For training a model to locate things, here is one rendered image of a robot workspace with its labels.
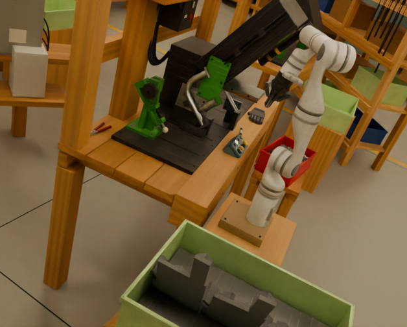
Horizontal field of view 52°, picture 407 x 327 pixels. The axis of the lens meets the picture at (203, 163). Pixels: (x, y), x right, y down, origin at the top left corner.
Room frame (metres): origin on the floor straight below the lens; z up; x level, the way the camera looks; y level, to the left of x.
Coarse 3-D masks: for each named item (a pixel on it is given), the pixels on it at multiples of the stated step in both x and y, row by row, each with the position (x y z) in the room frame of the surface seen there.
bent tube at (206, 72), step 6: (204, 72) 2.01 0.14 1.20; (192, 78) 2.01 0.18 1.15; (198, 78) 2.01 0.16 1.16; (186, 84) 2.01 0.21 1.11; (186, 90) 1.99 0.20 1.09; (186, 96) 1.98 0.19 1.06; (192, 102) 1.98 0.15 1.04; (192, 108) 1.96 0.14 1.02; (198, 114) 1.95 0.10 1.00; (198, 120) 1.94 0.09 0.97
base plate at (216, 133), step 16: (224, 96) 2.58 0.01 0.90; (160, 112) 2.04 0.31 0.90; (208, 112) 2.25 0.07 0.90; (224, 112) 2.32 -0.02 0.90; (176, 128) 1.92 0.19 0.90; (224, 128) 2.11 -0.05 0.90; (128, 144) 1.64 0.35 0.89; (144, 144) 1.67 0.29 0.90; (160, 144) 1.71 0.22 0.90; (176, 144) 1.76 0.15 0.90; (192, 144) 1.82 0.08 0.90; (208, 144) 1.87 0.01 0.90; (160, 160) 1.60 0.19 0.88; (176, 160) 1.62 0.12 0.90; (192, 160) 1.67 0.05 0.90
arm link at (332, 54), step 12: (324, 48) 1.37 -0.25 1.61; (336, 48) 1.35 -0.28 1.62; (324, 60) 1.35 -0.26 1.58; (336, 60) 1.34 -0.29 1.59; (312, 72) 1.38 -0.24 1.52; (312, 84) 1.36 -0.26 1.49; (312, 96) 1.35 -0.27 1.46; (300, 108) 1.37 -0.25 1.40; (312, 108) 1.35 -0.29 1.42; (324, 108) 1.38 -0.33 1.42
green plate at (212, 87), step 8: (208, 64) 2.05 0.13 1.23; (216, 64) 2.05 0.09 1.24; (224, 64) 2.05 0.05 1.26; (216, 72) 2.04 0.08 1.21; (224, 72) 2.03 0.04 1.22; (208, 80) 2.03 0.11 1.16; (216, 80) 2.03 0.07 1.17; (224, 80) 2.02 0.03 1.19; (200, 88) 2.02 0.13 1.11; (208, 88) 2.02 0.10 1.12; (216, 88) 2.01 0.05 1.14; (200, 96) 2.01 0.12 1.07; (208, 96) 2.01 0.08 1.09
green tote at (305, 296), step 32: (192, 224) 1.14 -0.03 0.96; (224, 256) 1.11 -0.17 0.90; (256, 256) 1.09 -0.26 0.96; (128, 288) 0.80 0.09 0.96; (288, 288) 1.05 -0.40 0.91; (320, 288) 1.04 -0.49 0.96; (128, 320) 0.75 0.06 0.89; (160, 320) 0.73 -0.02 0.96; (320, 320) 1.02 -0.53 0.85; (352, 320) 0.95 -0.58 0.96
